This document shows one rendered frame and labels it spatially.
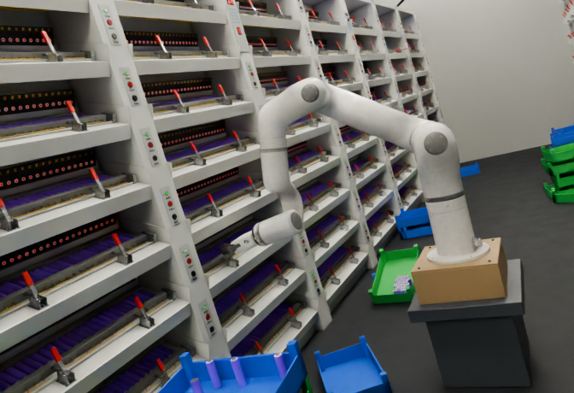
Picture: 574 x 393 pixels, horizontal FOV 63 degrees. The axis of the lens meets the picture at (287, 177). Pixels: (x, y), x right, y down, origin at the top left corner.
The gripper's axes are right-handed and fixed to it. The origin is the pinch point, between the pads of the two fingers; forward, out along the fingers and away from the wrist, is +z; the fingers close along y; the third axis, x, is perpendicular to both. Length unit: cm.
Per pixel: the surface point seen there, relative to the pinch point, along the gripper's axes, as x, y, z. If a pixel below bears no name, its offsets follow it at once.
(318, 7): 109, 182, -4
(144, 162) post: 36.8, -27.1, -8.2
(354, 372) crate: -60, 10, -20
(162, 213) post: 20.7, -26.7, -5.5
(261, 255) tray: -9.4, 15.8, 0.2
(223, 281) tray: -9.0, -10.0, -0.1
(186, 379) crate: -18, -58, -23
